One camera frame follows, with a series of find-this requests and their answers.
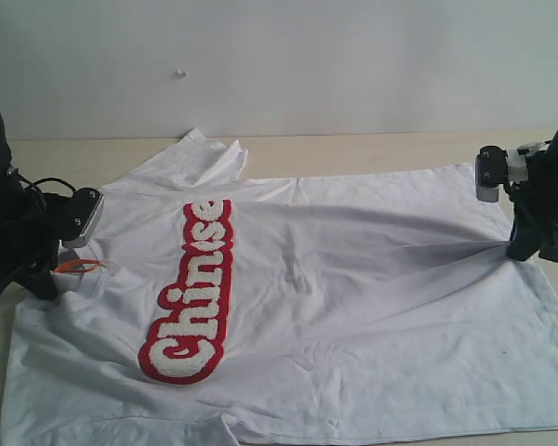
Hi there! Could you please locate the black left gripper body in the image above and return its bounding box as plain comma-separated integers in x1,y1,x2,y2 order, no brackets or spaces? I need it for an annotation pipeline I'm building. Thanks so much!
0,187,70,297

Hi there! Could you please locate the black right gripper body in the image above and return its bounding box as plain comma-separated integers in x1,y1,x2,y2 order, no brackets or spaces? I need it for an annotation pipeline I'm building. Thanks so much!
507,151,558,242

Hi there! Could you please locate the white t-shirt red lettering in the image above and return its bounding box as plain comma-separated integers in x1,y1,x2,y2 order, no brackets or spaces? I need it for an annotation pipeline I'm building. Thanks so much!
0,130,558,445

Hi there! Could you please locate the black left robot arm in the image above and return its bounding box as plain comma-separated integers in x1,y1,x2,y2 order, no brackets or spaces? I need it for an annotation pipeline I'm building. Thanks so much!
0,113,69,300

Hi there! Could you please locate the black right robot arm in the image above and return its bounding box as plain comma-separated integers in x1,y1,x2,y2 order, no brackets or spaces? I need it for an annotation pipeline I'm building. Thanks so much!
507,129,558,263

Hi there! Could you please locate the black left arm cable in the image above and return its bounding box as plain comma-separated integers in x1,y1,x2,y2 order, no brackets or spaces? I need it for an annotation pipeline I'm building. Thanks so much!
18,177,77,205

